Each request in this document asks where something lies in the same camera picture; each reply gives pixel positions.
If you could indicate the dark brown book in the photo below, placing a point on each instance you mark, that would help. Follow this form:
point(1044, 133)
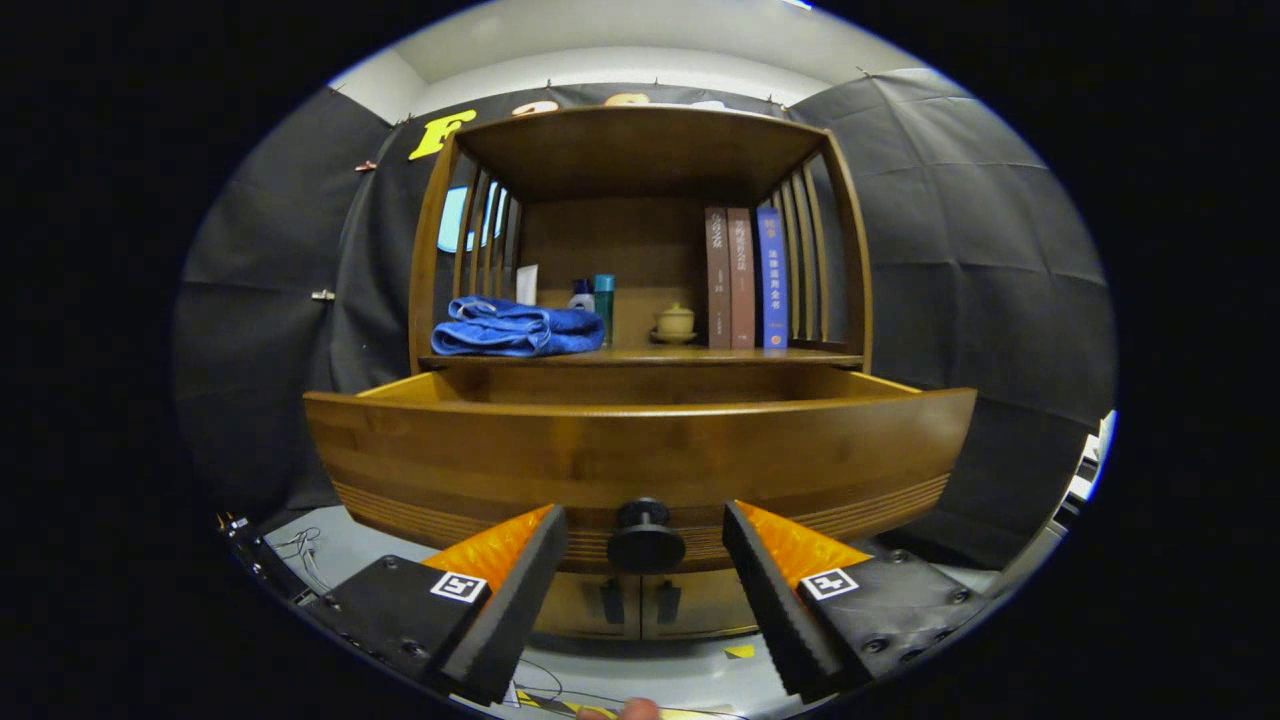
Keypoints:
point(717, 280)

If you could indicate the wooden cabinet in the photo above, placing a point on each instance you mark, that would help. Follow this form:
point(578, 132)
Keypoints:
point(640, 150)

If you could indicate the clear teal bottle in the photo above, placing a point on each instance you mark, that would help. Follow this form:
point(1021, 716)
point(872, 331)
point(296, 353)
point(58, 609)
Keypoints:
point(604, 295)

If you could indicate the wooden countertop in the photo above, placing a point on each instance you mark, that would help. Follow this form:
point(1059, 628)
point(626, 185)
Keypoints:
point(650, 356)

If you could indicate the wooden cabinet door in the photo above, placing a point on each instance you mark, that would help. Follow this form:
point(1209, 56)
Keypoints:
point(585, 605)
point(705, 602)

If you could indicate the yellow sticky note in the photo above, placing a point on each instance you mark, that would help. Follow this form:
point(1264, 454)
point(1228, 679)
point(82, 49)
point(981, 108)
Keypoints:
point(740, 651)

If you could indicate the blue book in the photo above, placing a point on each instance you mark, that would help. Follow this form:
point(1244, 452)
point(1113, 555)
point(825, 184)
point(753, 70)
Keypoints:
point(771, 280)

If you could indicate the white paper object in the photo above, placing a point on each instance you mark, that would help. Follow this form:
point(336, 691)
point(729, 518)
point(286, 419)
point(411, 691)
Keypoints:
point(1105, 445)

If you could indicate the white tube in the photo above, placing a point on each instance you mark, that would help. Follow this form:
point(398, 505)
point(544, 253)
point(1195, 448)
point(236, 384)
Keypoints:
point(526, 285)

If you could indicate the reddish brown book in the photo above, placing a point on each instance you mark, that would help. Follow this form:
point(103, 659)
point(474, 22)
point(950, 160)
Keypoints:
point(741, 280)

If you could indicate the folded blue towel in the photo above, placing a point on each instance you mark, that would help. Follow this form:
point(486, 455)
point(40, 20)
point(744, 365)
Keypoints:
point(510, 330)

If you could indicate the beige lidded teacup with saucer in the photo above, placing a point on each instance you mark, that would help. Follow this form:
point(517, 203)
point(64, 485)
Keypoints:
point(675, 322)

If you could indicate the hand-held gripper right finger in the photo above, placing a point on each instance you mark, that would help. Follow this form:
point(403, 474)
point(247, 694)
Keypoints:
point(778, 600)

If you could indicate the white lotion bottle blue cap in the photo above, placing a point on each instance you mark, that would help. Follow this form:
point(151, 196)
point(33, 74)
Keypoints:
point(581, 298)

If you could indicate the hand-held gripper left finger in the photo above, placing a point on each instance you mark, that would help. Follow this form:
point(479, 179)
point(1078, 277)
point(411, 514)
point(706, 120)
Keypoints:
point(505, 610)

